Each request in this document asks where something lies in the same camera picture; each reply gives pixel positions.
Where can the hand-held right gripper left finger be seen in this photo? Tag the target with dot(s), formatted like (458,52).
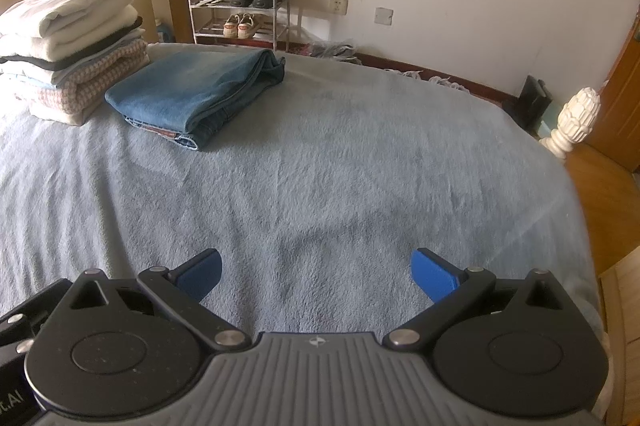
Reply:
(202,276)

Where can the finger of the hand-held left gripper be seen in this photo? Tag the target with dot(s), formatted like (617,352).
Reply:
(35,311)

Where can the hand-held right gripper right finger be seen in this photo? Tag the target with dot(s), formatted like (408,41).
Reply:
(432,276)

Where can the blue jeans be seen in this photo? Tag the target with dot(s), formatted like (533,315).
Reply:
(190,90)

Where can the grey clothes pile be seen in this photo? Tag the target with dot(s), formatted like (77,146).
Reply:
(330,50)

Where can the stack of folded clothes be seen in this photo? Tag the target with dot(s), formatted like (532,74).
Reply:
(70,45)

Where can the black floor box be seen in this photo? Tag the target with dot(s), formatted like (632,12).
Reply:
(532,100)

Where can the light wooden cabinet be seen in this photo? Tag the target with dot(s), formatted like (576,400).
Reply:
(625,336)

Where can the white bedpost finial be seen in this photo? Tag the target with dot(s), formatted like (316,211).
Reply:
(575,120)

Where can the white sneaker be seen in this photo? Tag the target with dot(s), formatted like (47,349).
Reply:
(248,25)
(231,26)

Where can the wooden door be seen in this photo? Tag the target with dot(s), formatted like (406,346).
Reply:
(622,105)

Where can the white wall socket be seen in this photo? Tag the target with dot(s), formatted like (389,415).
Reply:
(339,5)

